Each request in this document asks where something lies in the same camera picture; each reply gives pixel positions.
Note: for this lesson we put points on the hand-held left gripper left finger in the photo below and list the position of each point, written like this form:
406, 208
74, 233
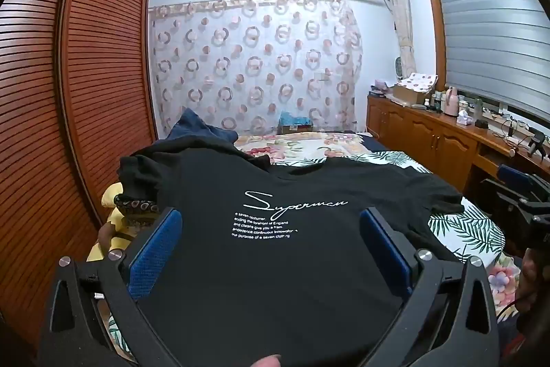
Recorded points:
154, 255

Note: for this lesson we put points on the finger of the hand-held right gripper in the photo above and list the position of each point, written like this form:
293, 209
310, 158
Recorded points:
500, 190
513, 176

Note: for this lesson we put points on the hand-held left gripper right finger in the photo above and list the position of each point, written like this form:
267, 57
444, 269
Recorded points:
384, 253

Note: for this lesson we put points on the black printed t-shirt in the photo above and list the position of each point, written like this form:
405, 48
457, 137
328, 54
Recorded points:
275, 264

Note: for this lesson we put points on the person's right hand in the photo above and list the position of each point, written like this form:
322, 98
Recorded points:
529, 276

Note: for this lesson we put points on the person's left hand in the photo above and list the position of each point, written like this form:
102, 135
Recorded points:
268, 362

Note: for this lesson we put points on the dark medallion patterned garment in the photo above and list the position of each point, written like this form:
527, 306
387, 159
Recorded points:
135, 205

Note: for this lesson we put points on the small black case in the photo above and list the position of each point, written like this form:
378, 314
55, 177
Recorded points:
481, 124

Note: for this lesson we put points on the tissue pack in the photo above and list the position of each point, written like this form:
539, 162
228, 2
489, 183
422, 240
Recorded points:
464, 120

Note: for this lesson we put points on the wooden side cabinet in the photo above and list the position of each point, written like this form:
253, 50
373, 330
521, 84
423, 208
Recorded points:
429, 139

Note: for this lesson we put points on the pink thermos jug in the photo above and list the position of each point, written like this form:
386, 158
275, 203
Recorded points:
451, 102

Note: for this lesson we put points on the navy blue garment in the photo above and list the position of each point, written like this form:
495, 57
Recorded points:
193, 128

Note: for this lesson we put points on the white spotted cloth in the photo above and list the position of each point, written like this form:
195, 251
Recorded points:
421, 81

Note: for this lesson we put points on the open cardboard box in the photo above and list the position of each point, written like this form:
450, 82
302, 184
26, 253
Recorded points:
408, 92

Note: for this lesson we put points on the floral blanket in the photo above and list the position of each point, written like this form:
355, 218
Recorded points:
300, 145

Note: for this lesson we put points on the grey striped window blind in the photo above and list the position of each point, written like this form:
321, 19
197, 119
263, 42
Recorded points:
494, 27

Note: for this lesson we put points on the white desk fan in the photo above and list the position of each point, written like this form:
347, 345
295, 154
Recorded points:
401, 68

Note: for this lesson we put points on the pink pouch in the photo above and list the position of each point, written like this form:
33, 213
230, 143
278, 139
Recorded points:
380, 85

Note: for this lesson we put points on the blue plastic bag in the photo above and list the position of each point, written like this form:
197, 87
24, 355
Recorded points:
294, 118

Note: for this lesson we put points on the wooden louvered wardrobe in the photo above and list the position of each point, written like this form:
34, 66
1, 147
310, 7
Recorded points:
86, 92

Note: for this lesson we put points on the tied beige side curtain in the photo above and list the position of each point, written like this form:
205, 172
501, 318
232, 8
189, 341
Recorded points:
404, 14

